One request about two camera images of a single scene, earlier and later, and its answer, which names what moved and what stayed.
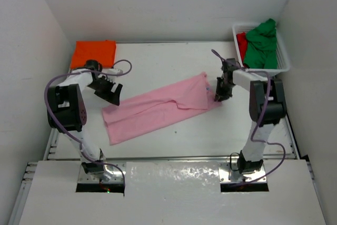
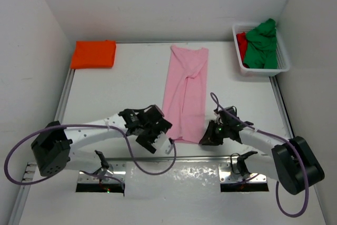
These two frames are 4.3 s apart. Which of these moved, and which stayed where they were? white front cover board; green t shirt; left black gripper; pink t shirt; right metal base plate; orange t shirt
Moved: pink t shirt; left black gripper
Stayed: green t shirt; orange t shirt; white front cover board; right metal base plate
